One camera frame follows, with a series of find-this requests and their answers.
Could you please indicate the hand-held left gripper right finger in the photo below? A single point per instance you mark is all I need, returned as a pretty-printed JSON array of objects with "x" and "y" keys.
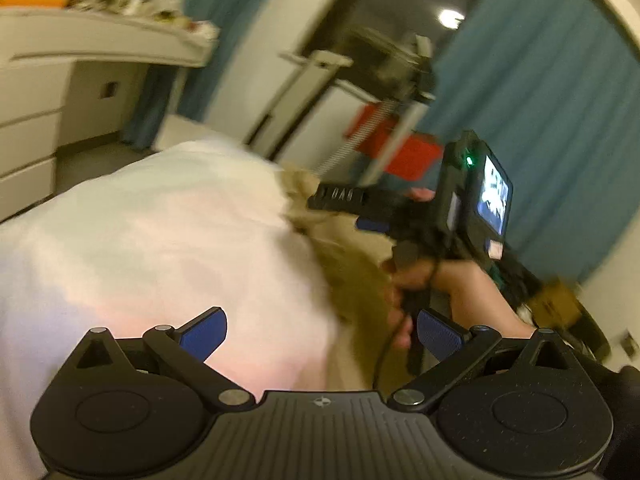
[{"x": 439, "y": 334}]

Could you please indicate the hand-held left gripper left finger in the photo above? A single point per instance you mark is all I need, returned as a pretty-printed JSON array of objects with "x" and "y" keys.
[{"x": 205, "y": 334}]

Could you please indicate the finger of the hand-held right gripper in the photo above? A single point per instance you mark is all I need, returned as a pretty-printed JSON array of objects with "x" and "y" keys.
[
  {"x": 345, "y": 197},
  {"x": 372, "y": 225}
]

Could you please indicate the beige garment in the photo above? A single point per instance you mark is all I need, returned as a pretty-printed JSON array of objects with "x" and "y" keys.
[{"x": 350, "y": 265}]

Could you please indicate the person's right forearm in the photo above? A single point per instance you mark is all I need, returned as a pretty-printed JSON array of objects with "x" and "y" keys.
[{"x": 500, "y": 317}]

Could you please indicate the person's right hand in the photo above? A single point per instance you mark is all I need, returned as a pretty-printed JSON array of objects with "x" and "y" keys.
[{"x": 450, "y": 285}]

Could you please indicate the white bed sheet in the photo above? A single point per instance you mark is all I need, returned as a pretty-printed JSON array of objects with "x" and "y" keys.
[{"x": 150, "y": 240}]

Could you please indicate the cardboard box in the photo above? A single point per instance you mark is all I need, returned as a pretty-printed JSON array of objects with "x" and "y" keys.
[{"x": 555, "y": 300}]

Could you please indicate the blue curtain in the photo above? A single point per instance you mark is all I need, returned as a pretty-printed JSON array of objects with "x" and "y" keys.
[
  {"x": 540, "y": 85},
  {"x": 210, "y": 35}
]

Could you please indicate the white drying rack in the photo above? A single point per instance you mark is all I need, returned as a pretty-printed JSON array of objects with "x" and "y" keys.
[{"x": 320, "y": 67}]

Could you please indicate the glass window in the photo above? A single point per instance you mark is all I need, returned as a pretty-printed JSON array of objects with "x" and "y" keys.
[{"x": 400, "y": 5}]

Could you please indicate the clutter of small things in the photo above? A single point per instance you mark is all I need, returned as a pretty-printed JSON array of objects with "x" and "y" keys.
[{"x": 160, "y": 17}]

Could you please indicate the white dresser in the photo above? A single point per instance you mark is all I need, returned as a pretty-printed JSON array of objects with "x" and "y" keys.
[{"x": 35, "y": 110}]

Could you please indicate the wall socket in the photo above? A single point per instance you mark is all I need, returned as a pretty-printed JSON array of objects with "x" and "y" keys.
[{"x": 628, "y": 346}]

